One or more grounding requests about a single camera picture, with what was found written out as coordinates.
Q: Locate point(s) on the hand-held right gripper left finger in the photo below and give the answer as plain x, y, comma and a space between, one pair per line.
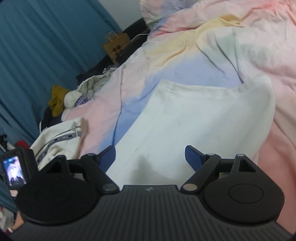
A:
108, 155

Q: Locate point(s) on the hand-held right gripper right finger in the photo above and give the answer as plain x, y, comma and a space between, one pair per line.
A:
193, 158

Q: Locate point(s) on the white pants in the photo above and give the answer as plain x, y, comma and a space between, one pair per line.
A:
196, 115

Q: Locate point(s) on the red cloth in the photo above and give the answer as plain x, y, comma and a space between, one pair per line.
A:
22, 143

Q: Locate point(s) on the dark cloth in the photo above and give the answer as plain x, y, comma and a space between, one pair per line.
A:
49, 118

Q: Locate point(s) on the mustard yellow cloth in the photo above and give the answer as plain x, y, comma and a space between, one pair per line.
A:
57, 99

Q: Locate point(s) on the grey garment with purple label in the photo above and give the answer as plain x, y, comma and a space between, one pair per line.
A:
92, 85

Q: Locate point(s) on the pastel tie-dye duvet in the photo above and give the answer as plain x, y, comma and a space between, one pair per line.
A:
175, 64

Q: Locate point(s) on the brown paper bag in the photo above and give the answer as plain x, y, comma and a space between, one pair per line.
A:
115, 46

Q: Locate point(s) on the blue curtain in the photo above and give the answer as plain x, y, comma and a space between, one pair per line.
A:
46, 46

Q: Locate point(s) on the pastel tie-dye pillow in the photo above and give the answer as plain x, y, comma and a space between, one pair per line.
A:
159, 10

